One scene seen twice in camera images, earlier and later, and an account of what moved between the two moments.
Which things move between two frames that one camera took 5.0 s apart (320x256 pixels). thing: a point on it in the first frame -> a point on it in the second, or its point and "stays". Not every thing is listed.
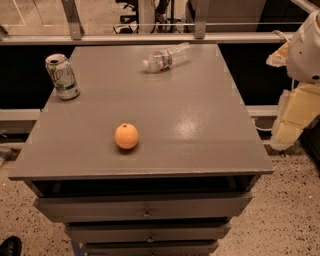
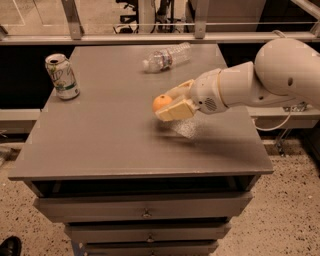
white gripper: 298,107 -> 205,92
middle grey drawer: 147,232 stays
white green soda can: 62,75 stays
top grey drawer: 173,205 stays
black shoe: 11,246 stays
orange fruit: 126,136 -> 161,101
